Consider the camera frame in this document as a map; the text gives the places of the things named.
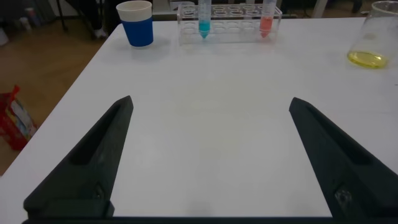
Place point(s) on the test tube with blue liquid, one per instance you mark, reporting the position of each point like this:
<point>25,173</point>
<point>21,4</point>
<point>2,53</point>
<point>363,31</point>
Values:
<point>204,26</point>

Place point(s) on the clear glass beaker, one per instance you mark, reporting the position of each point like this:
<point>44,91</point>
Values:
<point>368,59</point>

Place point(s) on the pink drink cup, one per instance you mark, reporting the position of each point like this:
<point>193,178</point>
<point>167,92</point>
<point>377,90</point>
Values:
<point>30,15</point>

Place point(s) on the red paper shopping bag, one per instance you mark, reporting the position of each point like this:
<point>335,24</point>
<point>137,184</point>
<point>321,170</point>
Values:
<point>15,124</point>

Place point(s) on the green plant in white pot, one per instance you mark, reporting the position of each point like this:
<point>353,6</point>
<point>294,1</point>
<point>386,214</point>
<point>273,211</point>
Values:
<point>3,37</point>

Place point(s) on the clear acrylic test tube rack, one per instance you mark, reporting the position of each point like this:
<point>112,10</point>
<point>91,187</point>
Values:
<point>233,31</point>

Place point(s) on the blue white paper cup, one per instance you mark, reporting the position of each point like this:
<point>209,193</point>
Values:
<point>138,31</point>

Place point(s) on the small white drink cup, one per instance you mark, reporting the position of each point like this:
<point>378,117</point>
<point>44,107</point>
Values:
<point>25,23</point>

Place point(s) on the test tube with red liquid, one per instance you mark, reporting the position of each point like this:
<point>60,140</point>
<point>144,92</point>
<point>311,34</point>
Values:
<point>266,25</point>

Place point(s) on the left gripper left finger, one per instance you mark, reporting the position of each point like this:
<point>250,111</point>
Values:
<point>87,165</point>

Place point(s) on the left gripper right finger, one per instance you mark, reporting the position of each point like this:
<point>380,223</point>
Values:
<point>348,174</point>

